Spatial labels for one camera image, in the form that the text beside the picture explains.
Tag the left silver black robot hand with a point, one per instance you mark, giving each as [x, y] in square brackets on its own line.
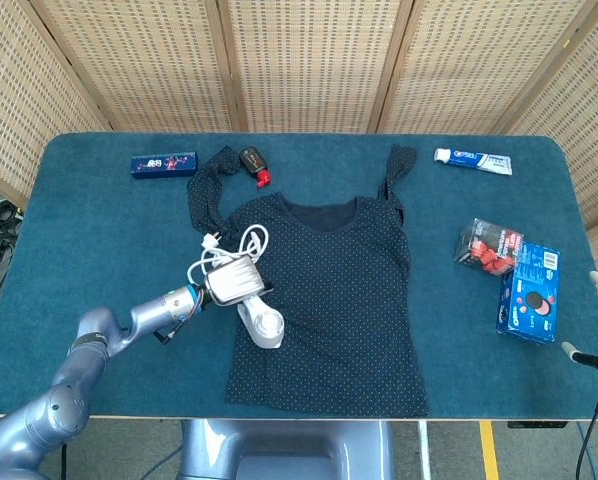
[234, 282]

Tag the white handheld steam iron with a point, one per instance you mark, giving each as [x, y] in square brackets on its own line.
[266, 327]

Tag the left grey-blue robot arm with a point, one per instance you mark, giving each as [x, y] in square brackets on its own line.
[79, 380]

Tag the blue Oreo cookie box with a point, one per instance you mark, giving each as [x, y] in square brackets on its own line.
[529, 300]

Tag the navy polka dot shirt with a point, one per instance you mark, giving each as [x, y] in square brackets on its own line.
[339, 310]

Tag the black bottle with red cap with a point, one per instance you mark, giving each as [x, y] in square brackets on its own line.
[251, 160]

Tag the dark blue rectangular carton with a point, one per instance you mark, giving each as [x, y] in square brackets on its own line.
[164, 165]

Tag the clear box with red pieces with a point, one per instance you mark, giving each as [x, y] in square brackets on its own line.
[486, 247]

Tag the grey-blue robot torso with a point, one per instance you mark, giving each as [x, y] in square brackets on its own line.
[289, 450]

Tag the white table leg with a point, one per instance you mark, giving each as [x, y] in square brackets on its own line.
[424, 450]

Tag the white blue toothpaste tube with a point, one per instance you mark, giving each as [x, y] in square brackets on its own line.
[474, 160]

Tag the woven wicker folding screen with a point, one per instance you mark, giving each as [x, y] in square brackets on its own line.
[309, 65]

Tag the black bracket under table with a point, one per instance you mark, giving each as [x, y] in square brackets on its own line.
[536, 424]

